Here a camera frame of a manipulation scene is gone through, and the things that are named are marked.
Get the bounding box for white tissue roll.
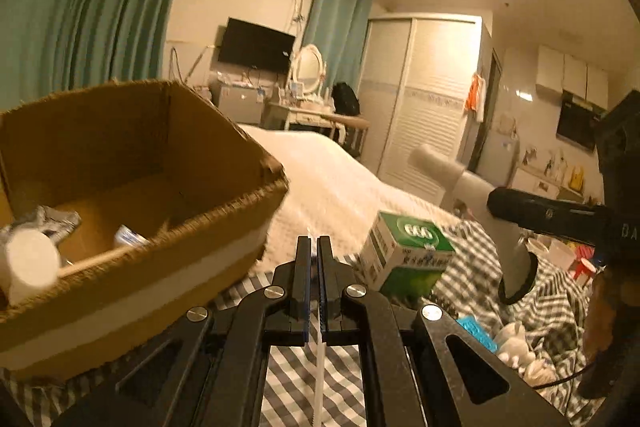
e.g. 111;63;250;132
0;229;62;305

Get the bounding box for grey checked blanket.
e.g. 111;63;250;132
0;217;601;427

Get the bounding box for red plastic stool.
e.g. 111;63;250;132
572;257;598;280

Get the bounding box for white louvred wardrobe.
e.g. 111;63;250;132
361;14;493;202

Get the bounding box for blue blister pack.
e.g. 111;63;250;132
457;314;501;353

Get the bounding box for black cable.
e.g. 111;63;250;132
530;354;601;390

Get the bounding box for narrow teal curtain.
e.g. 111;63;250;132
302;0;376;98

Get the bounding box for black backpack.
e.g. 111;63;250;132
331;82;361;116

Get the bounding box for wooden chair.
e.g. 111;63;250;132
327;114;371;158

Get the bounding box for orange hanging cloth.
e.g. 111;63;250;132
465;73;487;112

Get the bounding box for wide teal curtain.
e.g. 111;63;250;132
0;0;201;112

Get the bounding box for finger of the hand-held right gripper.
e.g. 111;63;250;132
487;186;618;254

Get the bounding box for green medicine box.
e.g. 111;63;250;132
359;210;456;299

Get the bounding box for small grey fridge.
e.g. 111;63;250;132
209;79;263;124

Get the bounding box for wire drying rack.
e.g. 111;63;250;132
167;44;211;85

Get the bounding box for white plush toy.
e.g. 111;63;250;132
492;322;558;385

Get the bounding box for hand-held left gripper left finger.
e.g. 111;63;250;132
52;234;318;427

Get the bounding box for white and blue packet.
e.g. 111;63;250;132
114;225;151;249

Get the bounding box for white dressing table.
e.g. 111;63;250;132
262;99;336;132

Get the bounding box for white bedspread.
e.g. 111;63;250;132
240;124;461;278

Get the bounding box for brown cardboard box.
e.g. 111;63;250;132
0;79;290;383

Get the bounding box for white hair dryer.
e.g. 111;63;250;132
409;143;539;306

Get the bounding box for black range hood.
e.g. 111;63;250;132
556;89;608;152

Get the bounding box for person's right hand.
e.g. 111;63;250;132
580;267;623;400

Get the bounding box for white wall cabinets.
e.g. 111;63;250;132
536;44;610;105

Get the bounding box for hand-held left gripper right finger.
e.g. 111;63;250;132
318;234;571;427

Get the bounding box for black wall television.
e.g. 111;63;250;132
217;18;297;75

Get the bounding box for white plastic strip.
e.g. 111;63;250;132
301;229;328;427

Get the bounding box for oval white vanity mirror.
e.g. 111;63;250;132
289;43;325;100

